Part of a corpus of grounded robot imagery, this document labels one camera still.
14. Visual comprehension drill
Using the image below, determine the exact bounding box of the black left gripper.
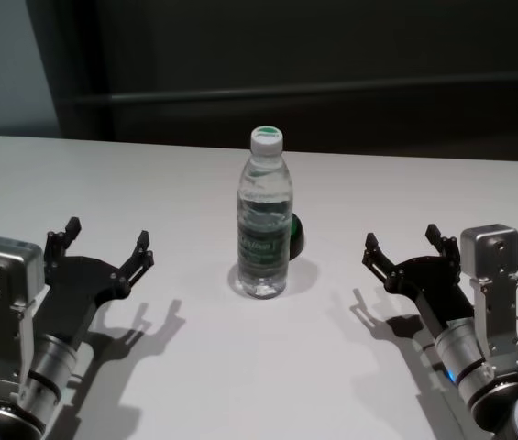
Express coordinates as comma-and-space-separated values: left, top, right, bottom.
33, 217, 155, 343

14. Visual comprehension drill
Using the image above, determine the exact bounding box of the green buzzer button black base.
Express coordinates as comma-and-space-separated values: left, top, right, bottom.
288, 214, 307, 261

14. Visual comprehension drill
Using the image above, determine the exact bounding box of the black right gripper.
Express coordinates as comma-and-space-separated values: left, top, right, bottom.
361, 224, 475, 329

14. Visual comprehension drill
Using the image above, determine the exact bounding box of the clear water bottle green label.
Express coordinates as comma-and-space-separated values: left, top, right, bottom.
236, 126, 296, 300

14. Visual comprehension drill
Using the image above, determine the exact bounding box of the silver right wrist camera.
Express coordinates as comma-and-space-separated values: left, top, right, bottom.
459, 224, 518, 368

